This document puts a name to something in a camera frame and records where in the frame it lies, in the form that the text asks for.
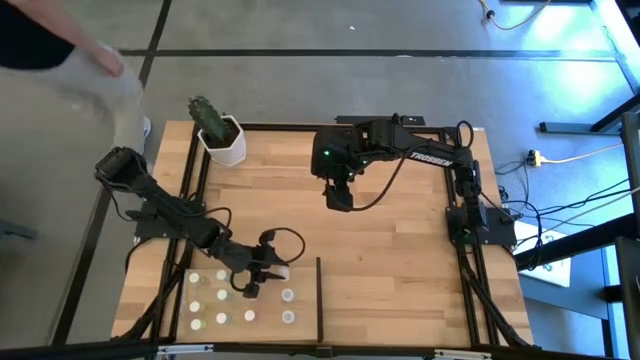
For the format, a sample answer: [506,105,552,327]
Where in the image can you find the white hexagonal plant pot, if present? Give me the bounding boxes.
[196,115,248,168]

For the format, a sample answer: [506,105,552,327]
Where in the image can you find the black left wrist camera cable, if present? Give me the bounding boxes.
[228,227,307,294]

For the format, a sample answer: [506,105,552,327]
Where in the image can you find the beige cable with black plug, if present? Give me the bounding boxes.
[478,0,551,31]

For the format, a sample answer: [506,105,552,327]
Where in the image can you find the white power cable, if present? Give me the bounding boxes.
[542,142,626,166]

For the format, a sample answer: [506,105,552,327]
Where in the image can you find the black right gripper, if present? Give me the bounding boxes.
[310,124,374,213]

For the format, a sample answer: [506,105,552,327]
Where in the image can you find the person's forearm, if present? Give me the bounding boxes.
[7,0,109,59]

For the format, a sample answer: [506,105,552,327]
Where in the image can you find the person's hand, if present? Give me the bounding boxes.
[94,43,126,79]

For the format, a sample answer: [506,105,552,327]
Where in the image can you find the green cactus plant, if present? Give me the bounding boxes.
[187,94,232,145]

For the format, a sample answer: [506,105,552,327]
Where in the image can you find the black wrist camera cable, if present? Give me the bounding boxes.
[349,144,419,212]
[228,227,307,294]

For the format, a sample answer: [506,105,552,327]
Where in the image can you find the silver aluminium bracket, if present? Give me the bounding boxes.
[433,349,494,360]
[156,344,215,357]

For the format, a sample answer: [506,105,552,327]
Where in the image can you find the black power cable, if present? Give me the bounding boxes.
[499,159,640,251]

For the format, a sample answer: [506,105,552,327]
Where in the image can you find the black shelf post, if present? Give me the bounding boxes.
[315,256,325,344]

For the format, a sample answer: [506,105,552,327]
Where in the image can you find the person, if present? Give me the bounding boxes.
[0,0,152,156]

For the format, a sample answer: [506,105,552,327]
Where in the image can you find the black desk leg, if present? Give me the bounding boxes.
[538,93,640,135]

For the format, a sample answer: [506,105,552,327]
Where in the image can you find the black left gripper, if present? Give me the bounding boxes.
[214,228,290,301]

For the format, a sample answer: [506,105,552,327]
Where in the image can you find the black metal beam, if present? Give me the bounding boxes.
[514,213,640,271]

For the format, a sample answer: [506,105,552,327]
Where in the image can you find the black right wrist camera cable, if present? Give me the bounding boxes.
[349,144,419,212]

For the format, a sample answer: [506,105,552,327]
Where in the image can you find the white paper sheet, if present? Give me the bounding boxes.
[514,222,572,289]

